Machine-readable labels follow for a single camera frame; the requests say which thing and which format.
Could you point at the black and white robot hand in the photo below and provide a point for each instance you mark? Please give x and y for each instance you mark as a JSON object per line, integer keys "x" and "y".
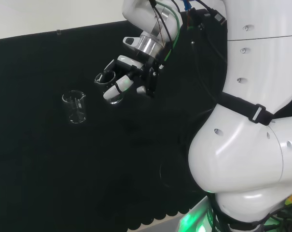
{"x": 126, "y": 83}

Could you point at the small clear glass beaker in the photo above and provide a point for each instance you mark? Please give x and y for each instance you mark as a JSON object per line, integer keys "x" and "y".
{"x": 99, "y": 79}

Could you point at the large clear glass beaker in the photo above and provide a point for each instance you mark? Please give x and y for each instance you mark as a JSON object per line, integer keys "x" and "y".
{"x": 74, "y": 116}

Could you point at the black connector module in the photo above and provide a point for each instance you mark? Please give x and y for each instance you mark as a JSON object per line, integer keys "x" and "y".
{"x": 208, "y": 18}

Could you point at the black bench cloth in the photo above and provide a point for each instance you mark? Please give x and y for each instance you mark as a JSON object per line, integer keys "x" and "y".
{"x": 39, "y": 157}

